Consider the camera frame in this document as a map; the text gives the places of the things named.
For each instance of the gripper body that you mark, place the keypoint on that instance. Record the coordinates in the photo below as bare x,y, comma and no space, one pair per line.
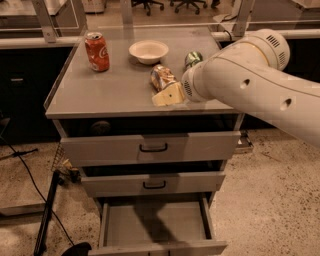
190,86

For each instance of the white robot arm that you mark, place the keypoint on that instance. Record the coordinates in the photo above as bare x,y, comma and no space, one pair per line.
248,76

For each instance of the green soda can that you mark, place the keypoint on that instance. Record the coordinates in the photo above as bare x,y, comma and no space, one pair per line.
192,58

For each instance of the top grey drawer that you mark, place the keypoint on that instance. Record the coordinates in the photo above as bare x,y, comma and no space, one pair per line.
157,139

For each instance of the grey drawer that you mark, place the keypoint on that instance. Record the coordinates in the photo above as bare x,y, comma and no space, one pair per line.
157,139
165,225
152,179

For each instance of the grey drawer cabinet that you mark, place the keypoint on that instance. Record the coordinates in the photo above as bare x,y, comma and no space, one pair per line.
125,89

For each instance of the dark round object in drawer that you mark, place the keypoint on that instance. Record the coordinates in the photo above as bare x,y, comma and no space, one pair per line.
100,128

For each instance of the red soda can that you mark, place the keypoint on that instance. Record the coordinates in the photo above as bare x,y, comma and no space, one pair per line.
97,52

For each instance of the middle grey drawer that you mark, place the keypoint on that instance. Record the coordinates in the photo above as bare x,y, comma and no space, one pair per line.
152,179

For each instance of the bottom grey drawer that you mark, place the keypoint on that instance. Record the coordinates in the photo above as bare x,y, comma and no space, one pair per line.
165,225

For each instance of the white bowl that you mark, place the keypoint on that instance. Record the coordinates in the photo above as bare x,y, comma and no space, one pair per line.
149,52

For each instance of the black office chair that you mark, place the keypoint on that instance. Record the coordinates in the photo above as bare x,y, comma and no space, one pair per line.
177,4
147,5

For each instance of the black stand leg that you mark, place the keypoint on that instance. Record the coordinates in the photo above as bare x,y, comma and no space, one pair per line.
40,246

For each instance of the wire basket on floor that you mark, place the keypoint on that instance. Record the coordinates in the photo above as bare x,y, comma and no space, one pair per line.
63,167

